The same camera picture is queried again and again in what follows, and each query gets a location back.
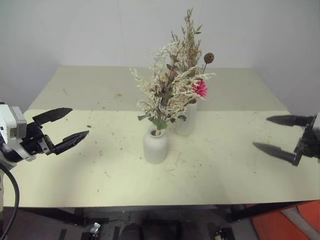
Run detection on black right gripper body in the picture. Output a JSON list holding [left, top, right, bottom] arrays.
[[293, 121, 320, 160]]

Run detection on small silver metal fitting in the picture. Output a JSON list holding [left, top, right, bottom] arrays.
[[90, 221, 101, 236]]

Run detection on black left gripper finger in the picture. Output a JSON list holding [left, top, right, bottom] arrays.
[[52, 130, 90, 156], [32, 107, 74, 129]]

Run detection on white and green dried bouquet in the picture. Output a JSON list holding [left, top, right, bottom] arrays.
[[129, 42, 196, 138]]

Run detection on tall bouquet with pink flower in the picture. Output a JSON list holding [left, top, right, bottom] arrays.
[[169, 7, 217, 121]]

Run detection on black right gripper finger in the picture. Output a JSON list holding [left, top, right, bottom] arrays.
[[265, 114, 315, 127], [252, 141, 301, 167]]

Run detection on dark rounded shape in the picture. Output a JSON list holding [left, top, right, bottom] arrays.
[[120, 223, 141, 240]]

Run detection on short round white vase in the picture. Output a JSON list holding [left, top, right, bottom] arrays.
[[142, 124, 169, 165]]

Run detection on orange box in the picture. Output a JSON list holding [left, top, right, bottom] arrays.
[[250, 199, 320, 240]]

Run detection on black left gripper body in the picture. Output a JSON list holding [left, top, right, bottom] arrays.
[[19, 121, 55, 156]]

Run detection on tall slim white vase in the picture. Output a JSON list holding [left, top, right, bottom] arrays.
[[174, 99, 199, 137]]

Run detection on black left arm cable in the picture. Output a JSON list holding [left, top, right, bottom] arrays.
[[0, 161, 21, 240]]

